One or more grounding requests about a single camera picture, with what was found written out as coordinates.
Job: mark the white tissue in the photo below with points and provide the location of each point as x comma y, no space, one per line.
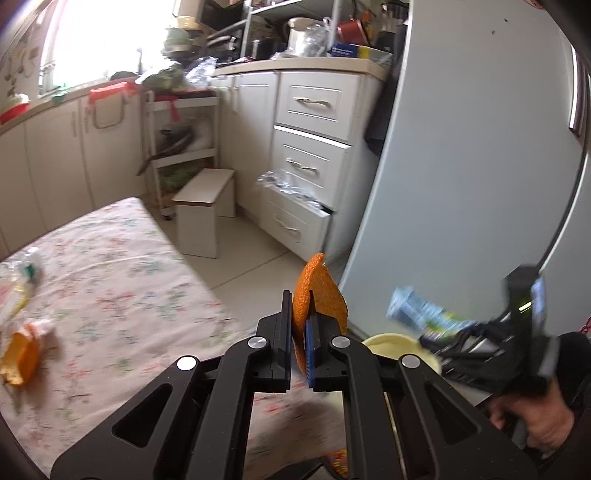
41,328

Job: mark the white storage rack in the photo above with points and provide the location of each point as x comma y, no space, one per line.
166,176

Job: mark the colourful patterned slipper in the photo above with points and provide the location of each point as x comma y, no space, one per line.
337,465

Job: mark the white kitchen cabinets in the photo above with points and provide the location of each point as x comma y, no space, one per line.
58,163

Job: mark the yellow snack bag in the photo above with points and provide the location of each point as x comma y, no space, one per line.
14,297

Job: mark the orange peel piece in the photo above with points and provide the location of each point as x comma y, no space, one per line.
22,356

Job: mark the blue milk carton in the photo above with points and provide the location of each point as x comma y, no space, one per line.
429,319

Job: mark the floral tablecloth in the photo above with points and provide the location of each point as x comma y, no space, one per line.
126,304

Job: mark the person's right hand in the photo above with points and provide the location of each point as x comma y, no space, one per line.
548,419

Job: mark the small white step stool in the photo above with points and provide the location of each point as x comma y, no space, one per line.
198,205

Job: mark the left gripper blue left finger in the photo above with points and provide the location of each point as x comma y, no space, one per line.
285,342

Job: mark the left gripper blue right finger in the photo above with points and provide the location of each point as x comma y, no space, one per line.
312,342

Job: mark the clear plastic bottle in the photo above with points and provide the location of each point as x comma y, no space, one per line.
23,270

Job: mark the clear plastic bag on drawer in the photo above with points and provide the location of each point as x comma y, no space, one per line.
280,182

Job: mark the white drawer cabinet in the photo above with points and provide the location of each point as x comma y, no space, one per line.
304,117

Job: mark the white refrigerator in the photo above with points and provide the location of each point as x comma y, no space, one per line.
486,165

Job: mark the black wok on rack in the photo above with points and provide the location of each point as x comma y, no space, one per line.
175,138

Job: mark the yellow plastic bucket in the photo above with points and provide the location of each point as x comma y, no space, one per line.
395,346

